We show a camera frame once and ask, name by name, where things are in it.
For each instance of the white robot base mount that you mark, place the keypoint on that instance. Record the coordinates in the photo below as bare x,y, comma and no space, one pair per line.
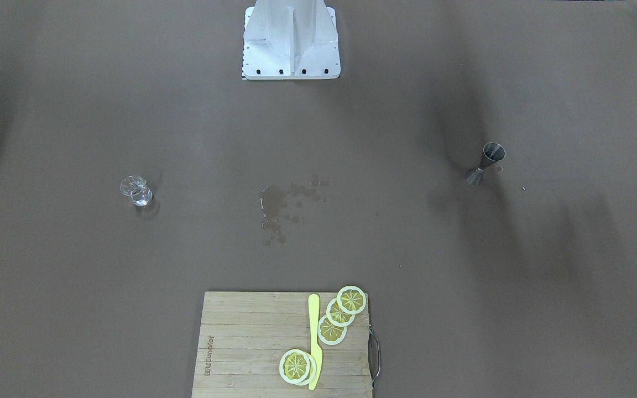
285,40

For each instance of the lemon slice top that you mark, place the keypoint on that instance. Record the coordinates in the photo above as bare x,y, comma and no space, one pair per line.
351,300

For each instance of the lemon slice front bottom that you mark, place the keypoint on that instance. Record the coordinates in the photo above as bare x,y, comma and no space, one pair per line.
294,366

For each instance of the clear glass measuring cup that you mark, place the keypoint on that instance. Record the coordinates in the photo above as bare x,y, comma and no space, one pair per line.
135,187

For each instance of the bamboo cutting board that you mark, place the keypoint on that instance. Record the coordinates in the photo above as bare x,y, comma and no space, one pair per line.
244,335

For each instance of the lemon slice behind bottom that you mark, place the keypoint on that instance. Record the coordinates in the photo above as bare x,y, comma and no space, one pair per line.
312,371

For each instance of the steel cocktail jigger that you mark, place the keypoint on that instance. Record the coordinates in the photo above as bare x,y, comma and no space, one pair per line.
491,154

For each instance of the yellow plastic knife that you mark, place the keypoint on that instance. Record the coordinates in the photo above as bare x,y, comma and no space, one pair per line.
316,351

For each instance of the lemon slice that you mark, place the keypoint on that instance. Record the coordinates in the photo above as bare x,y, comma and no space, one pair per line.
294,366
312,371
351,300
336,316
329,333

